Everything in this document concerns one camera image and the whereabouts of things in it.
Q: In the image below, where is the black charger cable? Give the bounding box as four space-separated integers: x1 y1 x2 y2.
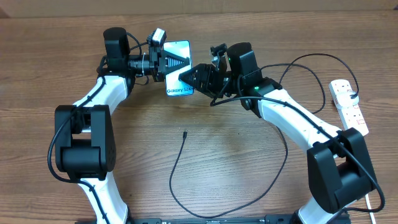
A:
169 53 360 219

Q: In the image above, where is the white charger plug adapter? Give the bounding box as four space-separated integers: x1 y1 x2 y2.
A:
335 91 359 110

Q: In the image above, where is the white power strip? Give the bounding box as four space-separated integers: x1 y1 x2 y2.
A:
328 79 369 136

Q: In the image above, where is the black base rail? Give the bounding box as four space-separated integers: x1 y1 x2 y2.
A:
126 214 302 224

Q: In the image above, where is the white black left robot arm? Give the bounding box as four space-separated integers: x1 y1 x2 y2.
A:
47 27 193 223

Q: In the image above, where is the white power strip cord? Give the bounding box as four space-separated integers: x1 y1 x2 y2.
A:
364 192 377 224

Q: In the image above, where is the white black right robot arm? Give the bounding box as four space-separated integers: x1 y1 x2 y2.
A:
179 42 381 223

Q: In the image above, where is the blue Samsung smartphone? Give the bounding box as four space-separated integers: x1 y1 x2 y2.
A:
164 40 194 96

